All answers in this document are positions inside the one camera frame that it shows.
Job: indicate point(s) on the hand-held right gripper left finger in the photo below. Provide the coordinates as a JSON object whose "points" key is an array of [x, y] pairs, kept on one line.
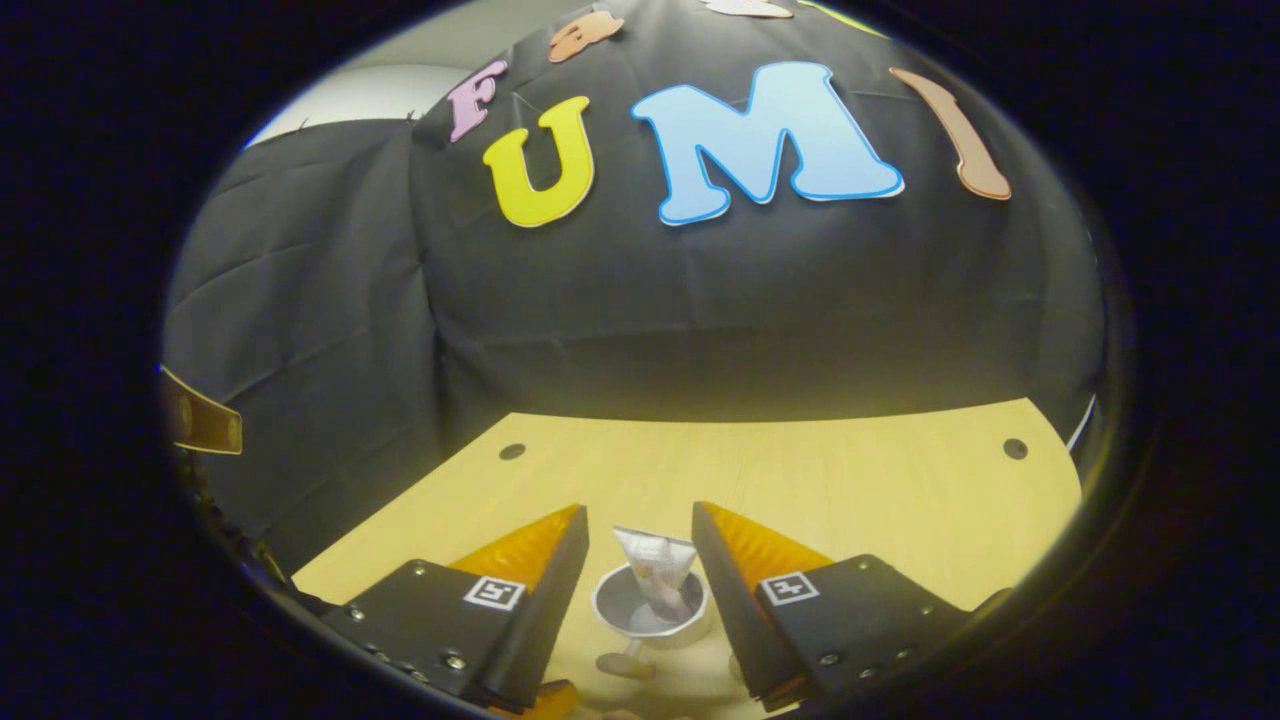
{"points": [[545, 610]]}

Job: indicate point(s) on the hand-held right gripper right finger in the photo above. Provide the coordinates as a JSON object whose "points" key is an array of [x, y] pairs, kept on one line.
{"points": [[735, 610]]}

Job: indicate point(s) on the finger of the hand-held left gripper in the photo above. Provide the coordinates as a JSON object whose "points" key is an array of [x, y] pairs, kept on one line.
{"points": [[545, 700]]}

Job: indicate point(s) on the white toothpaste tube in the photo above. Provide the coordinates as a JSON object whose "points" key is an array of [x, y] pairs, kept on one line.
{"points": [[655, 570]]}

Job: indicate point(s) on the light wooden desktop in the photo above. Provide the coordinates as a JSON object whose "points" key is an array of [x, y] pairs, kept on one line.
{"points": [[800, 480]]}

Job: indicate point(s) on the black backdrop cloth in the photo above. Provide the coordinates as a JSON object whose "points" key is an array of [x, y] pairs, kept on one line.
{"points": [[700, 300]]}

